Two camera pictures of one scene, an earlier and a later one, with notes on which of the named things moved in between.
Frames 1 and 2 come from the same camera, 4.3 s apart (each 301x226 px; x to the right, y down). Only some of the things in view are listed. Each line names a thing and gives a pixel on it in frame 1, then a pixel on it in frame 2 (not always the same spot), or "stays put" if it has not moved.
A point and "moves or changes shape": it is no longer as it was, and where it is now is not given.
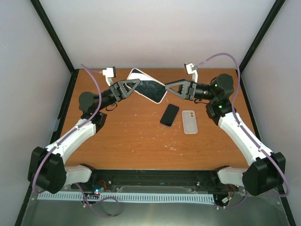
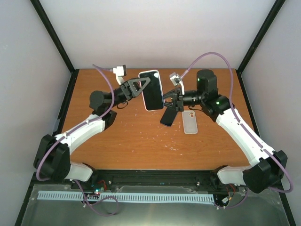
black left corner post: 74,72 stays put
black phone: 169,115 stays put
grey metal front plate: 265,209 stays put
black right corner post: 276,7 stays put
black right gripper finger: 186,84 -> 169,93
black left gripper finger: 125,94 -> 131,82
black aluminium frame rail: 104,180 stays put
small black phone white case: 149,86 moves or changes shape
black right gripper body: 191,92 -> 179,104
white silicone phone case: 189,122 stays put
